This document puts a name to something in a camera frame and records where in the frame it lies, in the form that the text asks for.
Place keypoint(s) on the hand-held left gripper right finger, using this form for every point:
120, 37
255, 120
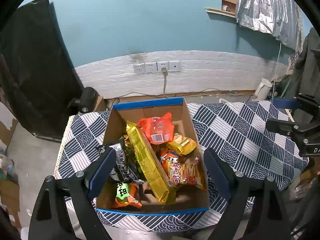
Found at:
217, 175

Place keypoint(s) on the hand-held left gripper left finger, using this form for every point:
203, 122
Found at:
102, 172

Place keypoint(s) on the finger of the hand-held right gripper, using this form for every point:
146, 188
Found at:
285, 104
280, 126

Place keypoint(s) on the slim black snack packet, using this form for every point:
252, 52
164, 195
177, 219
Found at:
122, 162

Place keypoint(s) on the red yellow fries snack bag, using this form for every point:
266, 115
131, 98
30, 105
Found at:
186, 175

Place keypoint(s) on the orange snack bag green label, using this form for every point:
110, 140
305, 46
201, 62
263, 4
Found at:
126, 196

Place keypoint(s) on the long gold snack packet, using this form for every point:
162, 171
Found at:
147, 162

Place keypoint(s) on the red snack packet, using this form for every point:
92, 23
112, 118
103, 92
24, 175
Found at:
155, 127

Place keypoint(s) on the blue-edged cardboard box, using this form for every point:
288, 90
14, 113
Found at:
182, 112

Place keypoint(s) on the white electric kettle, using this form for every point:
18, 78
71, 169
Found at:
262, 90

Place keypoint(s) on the blue white patterned tablecloth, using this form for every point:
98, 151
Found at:
237, 140

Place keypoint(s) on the grey hanging cloth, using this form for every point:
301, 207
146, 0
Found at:
310, 67

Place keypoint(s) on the clear plastic bottle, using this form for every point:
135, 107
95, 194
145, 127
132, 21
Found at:
303, 190

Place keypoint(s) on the brown cardboard sheet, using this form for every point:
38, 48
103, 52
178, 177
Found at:
10, 195

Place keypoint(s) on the clear plastic bag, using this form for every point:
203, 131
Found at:
6, 165

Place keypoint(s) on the silver foil curtain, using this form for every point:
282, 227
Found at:
265, 7

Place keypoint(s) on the wooden window ledge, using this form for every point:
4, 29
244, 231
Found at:
220, 12

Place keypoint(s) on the black fabric panel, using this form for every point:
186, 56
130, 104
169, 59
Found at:
37, 67

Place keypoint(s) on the white wall socket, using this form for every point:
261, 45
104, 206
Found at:
163, 65
175, 65
151, 67
139, 68

